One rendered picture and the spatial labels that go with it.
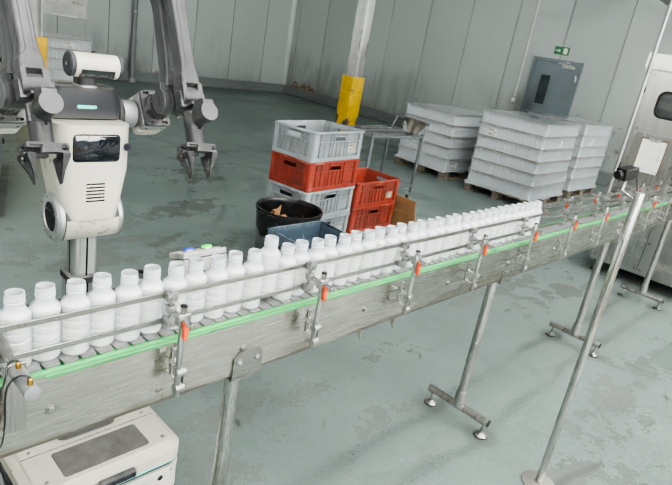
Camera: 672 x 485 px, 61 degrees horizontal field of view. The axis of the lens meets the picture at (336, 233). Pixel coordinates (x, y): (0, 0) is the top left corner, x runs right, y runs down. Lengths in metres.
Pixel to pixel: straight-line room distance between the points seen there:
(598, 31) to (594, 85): 0.97
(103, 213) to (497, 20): 11.75
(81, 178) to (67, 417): 0.78
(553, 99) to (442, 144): 3.95
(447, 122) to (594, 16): 4.42
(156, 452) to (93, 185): 0.98
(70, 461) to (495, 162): 7.04
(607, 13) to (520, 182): 4.92
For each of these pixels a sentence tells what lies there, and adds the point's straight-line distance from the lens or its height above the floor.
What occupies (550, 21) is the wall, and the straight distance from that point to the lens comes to 12.62.
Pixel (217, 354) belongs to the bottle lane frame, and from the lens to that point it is 1.56.
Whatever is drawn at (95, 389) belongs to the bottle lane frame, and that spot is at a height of 0.92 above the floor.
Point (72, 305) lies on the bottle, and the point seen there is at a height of 1.12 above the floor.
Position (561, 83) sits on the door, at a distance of 12.29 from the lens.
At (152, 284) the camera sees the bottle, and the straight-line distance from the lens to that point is 1.39.
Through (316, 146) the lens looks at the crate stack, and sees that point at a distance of 4.05.
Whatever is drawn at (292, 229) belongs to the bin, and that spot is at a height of 0.93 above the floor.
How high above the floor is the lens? 1.73
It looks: 18 degrees down
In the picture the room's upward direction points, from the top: 10 degrees clockwise
